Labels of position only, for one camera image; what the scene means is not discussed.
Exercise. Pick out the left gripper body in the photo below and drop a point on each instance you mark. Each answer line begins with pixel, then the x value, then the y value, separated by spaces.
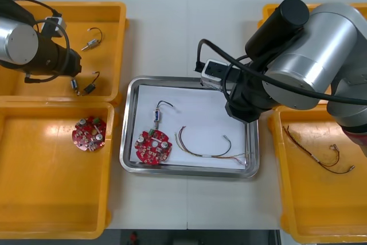
pixel 70 62

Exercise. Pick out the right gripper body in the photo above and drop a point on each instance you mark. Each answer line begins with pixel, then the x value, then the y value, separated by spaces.
pixel 246 101

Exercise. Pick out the metal solenoid blue label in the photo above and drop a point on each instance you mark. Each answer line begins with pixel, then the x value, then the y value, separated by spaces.
pixel 74 83
pixel 156 116

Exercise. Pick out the round red circuit board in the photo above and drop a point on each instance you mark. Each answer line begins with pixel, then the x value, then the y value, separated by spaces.
pixel 89 137
pixel 152 150

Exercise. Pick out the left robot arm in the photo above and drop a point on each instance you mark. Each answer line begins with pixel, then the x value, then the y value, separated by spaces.
pixel 20 44

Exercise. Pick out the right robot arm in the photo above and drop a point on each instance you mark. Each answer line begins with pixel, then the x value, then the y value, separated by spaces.
pixel 315 55

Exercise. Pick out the metal solenoid white label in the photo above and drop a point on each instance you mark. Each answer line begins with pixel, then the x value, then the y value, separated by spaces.
pixel 91 43
pixel 89 88

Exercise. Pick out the white paper sheet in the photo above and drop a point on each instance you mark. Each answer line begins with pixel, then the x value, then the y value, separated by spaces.
pixel 200 113

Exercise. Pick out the yellow-orange plastic bin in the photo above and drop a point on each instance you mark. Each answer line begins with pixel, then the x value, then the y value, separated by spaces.
pixel 309 205
pixel 268 15
pixel 51 193
pixel 109 27

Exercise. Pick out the steel tray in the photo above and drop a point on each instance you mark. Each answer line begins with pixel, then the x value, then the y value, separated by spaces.
pixel 126 141

